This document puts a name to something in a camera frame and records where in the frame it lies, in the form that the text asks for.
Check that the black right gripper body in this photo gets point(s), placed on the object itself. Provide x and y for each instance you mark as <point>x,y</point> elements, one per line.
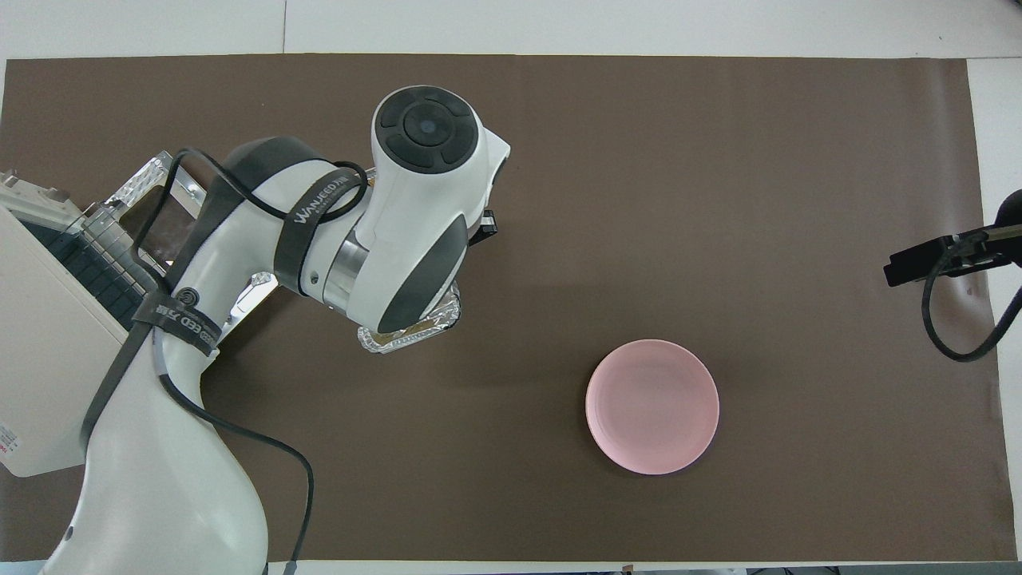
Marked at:
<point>1010,231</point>

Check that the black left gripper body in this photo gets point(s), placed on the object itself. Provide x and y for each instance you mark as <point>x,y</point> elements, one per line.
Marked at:
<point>484,228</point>

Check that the aluminium foil tray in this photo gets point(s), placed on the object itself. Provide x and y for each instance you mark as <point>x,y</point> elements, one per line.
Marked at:
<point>399,342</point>

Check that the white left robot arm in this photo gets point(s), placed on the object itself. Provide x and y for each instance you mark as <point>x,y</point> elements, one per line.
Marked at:
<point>184,495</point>

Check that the glass oven door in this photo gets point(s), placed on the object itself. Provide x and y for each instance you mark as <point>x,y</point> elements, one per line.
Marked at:
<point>140,188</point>

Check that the white toaster oven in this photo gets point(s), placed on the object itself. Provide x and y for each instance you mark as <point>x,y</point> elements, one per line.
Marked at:
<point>40,359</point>

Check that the brown table mat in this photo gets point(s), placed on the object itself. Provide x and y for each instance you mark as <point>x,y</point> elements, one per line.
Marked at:
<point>639,200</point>

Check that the pink round plate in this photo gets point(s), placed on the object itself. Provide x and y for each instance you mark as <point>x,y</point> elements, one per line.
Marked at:
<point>652,407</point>

